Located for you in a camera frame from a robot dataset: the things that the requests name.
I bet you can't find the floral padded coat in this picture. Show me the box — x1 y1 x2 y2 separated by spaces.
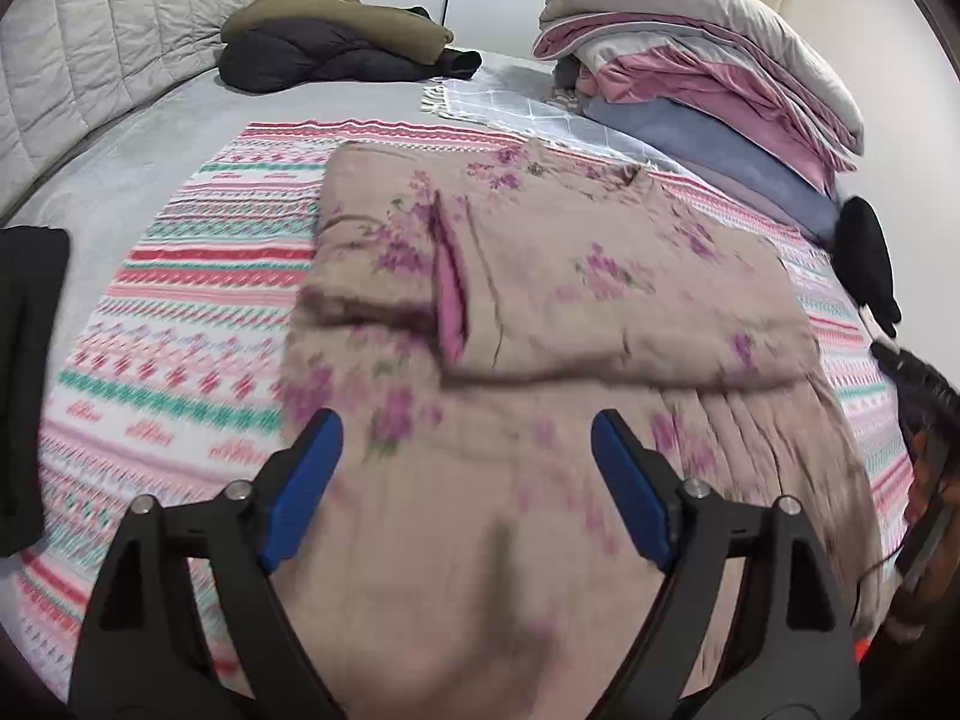
274 136 886 720

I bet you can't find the grey bed sheet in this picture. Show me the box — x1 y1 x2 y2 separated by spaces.
0 45 841 256

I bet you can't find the pink folded quilt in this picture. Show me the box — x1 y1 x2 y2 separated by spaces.
532 19 860 188

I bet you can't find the blue folded blanket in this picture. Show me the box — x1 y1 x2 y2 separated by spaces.
581 97 841 241

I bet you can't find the grey quilted headboard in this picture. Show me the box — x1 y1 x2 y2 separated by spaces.
0 0 290 230

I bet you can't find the dark cloth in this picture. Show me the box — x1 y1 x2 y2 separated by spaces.
0 225 70 557

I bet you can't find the checked fringed towel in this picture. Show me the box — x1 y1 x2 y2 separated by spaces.
421 64 676 173

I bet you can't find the stack of folded blankets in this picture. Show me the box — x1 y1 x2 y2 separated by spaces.
538 0 863 155

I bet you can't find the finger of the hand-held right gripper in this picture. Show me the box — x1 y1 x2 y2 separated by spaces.
870 343 960 421

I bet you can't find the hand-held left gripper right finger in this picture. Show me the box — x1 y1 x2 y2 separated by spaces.
591 409 860 720

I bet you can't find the black puffer jacket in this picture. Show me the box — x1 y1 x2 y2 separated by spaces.
217 7 482 95

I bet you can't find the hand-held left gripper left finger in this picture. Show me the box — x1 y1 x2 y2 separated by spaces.
69 409 344 720

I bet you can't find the black cloth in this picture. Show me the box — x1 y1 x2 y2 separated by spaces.
834 196 902 338

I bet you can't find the striped patterned blanket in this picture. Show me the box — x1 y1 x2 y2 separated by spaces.
15 118 923 691

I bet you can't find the olive green jacket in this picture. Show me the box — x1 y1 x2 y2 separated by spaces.
220 0 455 67

